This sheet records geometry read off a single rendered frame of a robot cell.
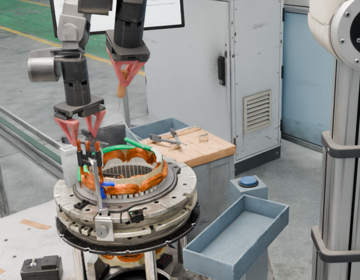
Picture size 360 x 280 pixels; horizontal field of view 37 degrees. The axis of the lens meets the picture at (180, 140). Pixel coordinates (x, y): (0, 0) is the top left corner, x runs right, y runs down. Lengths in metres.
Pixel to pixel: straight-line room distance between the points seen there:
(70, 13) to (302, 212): 2.34
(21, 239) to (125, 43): 0.84
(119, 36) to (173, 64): 2.83
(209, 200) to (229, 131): 2.10
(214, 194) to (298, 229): 1.69
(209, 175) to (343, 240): 0.39
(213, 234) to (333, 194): 0.29
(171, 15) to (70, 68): 1.06
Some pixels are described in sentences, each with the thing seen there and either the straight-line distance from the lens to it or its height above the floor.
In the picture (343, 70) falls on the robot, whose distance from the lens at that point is 1.14.
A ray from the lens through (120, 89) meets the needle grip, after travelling 1.13.
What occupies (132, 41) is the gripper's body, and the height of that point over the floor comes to 1.43.
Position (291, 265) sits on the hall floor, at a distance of 2.84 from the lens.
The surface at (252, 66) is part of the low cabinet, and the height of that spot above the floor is 0.74.
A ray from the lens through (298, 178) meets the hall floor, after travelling 3.69.
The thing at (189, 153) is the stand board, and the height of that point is 1.06.
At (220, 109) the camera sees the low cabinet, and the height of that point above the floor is 0.47.
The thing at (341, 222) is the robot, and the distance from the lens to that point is 1.26.
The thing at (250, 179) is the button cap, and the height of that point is 1.04.
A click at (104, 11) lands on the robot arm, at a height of 1.49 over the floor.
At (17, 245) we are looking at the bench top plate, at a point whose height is 0.78.
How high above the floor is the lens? 1.63
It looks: 22 degrees down
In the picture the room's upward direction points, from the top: 3 degrees counter-clockwise
